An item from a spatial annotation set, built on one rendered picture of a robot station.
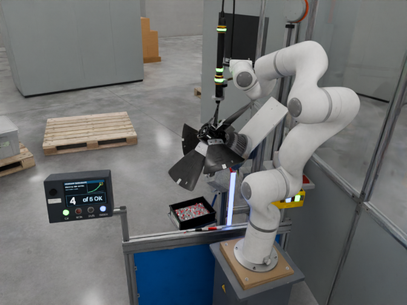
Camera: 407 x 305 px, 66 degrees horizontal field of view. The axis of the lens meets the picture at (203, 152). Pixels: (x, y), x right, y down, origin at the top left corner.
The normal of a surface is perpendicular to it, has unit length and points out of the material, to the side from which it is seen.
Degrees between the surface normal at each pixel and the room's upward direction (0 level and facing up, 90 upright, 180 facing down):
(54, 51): 90
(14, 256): 0
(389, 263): 90
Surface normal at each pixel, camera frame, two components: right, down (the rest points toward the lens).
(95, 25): 0.59, 0.39
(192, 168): -0.25, -0.27
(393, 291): -0.98, 0.07
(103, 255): 0.03, -0.89
